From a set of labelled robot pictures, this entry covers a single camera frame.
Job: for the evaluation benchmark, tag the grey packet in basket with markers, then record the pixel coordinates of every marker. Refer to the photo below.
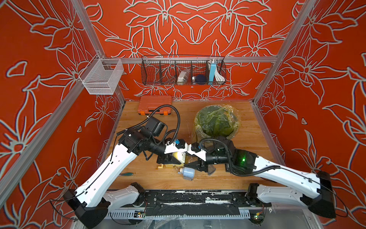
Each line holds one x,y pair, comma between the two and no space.
183,77

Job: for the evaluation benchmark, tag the black wire wall basket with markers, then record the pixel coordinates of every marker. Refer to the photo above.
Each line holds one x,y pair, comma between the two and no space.
174,70

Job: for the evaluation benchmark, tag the clear grey sharpener tray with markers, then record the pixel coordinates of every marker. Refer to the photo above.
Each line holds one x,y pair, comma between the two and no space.
211,170

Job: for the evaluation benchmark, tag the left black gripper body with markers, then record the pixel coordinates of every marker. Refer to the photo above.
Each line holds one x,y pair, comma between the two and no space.
165,156

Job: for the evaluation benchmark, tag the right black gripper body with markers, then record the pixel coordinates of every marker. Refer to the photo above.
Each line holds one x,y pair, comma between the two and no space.
202,164

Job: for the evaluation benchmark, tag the grey bin with green bag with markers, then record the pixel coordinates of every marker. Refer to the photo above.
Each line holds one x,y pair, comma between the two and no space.
216,120

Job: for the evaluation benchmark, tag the dark blue round object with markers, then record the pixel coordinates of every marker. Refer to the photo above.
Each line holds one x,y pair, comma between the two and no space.
200,79

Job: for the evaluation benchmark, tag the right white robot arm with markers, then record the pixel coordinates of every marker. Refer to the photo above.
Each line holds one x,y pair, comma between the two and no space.
311,190

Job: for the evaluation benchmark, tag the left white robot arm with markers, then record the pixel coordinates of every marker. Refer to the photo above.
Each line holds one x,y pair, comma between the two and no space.
91,202

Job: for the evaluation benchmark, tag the white wire wall basket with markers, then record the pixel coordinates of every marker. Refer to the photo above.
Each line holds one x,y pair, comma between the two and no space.
102,76

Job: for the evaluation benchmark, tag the blue pencil sharpener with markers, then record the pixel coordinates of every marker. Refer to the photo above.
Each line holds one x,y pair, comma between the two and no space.
187,173

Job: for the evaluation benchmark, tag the orange tool case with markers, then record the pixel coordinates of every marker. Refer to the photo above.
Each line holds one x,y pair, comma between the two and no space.
148,103

